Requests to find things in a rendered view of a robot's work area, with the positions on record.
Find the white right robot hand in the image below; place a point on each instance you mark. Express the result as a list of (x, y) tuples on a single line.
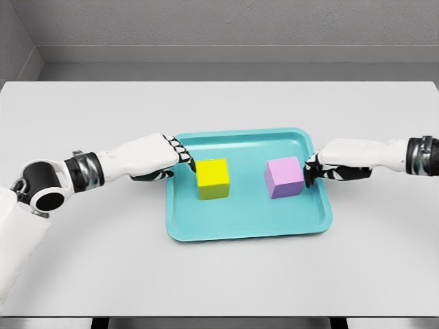
[(339, 154)]

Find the yellow cube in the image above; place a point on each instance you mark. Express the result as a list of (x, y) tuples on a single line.
[(212, 176)]

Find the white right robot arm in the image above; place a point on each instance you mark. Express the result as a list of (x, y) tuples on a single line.
[(401, 154)]

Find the pink cube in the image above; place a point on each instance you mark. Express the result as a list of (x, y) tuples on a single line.
[(284, 174)]

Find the teal tray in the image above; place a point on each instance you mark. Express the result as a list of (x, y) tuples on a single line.
[(247, 216)]

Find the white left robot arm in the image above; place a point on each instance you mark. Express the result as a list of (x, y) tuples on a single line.
[(51, 192)]

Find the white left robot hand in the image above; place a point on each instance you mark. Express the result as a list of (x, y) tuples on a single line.
[(156, 152)]

